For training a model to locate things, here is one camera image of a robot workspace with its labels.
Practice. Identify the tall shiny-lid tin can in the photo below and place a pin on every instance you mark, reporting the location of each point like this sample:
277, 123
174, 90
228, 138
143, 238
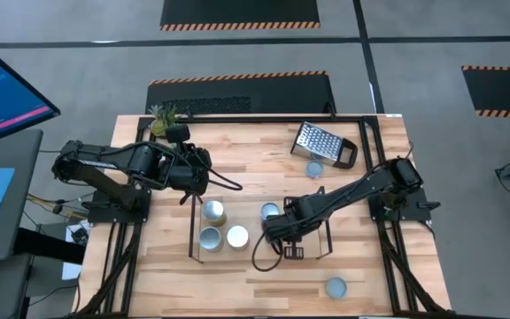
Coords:
237, 236

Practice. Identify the salmon tin can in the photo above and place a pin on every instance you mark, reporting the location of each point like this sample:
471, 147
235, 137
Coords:
313, 169

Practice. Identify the black desk support beam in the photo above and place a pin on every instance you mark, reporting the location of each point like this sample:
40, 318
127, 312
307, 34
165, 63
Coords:
47, 246

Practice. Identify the black mat striped upper edge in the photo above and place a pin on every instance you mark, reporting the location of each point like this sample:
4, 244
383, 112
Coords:
281, 93

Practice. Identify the black mat striped edge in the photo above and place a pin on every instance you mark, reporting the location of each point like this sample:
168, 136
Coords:
237, 11
281, 93

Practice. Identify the white power strip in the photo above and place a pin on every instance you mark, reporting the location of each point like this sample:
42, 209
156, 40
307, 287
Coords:
71, 230

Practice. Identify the monitor with blue screen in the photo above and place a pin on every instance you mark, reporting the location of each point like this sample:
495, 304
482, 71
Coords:
2, 97

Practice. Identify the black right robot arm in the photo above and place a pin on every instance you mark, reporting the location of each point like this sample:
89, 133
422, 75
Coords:
352, 188

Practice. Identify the black mat striped lower edge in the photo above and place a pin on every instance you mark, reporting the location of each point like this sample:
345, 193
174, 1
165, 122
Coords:
237, 11

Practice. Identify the white paper sheet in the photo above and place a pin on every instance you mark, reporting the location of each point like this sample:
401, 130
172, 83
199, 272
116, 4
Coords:
70, 271

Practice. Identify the pink and teal tin can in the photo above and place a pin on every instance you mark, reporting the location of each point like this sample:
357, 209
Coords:
270, 210

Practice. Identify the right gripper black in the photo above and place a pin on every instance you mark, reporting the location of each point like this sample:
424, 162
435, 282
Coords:
286, 226

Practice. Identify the clear acrylic tray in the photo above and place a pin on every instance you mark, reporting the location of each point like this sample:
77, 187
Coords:
244, 208

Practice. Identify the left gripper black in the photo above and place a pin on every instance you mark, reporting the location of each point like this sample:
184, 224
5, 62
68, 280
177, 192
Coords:
190, 175

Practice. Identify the grey desk pedestal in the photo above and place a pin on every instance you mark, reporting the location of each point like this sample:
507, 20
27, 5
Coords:
7, 288

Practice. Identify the tomatoes label tin can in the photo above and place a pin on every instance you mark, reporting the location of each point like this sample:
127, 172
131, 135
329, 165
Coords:
210, 238

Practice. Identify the grey side desk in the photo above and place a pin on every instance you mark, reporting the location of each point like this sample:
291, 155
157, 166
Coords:
20, 150

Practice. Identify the black mat two striped edges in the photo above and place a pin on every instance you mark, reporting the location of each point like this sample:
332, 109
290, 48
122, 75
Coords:
503, 88

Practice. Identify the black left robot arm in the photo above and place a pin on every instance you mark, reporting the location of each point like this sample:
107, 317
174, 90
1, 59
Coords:
100, 159

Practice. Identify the black metal rig frame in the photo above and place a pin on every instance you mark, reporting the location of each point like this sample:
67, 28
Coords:
259, 119

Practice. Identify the small green succulent plant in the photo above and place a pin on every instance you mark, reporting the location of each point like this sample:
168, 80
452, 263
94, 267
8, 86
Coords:
162, 124

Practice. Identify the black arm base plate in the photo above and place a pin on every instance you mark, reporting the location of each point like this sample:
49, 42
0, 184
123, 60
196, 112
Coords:
118, 213
416, 210

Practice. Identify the green label tin can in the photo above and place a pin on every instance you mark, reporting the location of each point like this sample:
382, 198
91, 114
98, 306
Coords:
214, 210

